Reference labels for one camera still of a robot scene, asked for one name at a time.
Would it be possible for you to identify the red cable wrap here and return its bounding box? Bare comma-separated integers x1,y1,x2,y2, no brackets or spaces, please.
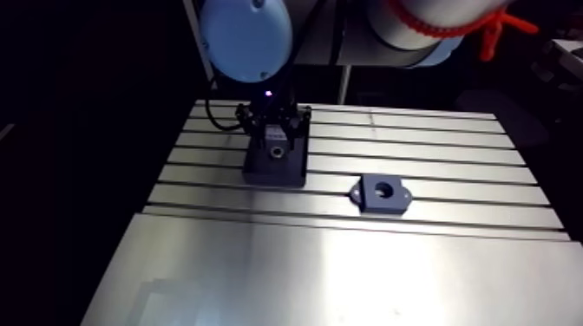
388,0,540,63

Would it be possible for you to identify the dark blue-grey housing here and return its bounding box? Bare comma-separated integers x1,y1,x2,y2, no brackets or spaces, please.
349,173,414,217

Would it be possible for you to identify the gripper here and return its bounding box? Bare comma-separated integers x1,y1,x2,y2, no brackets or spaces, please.
235,84,313,138

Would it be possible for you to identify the pale grey post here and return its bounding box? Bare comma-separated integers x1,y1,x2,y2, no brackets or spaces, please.
337,64,353,106

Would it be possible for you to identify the black cable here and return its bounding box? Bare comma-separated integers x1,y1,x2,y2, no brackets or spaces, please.
204,76,245,134

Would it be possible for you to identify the dark blue-grey tray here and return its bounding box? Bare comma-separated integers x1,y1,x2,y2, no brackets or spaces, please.
242,119,311,188

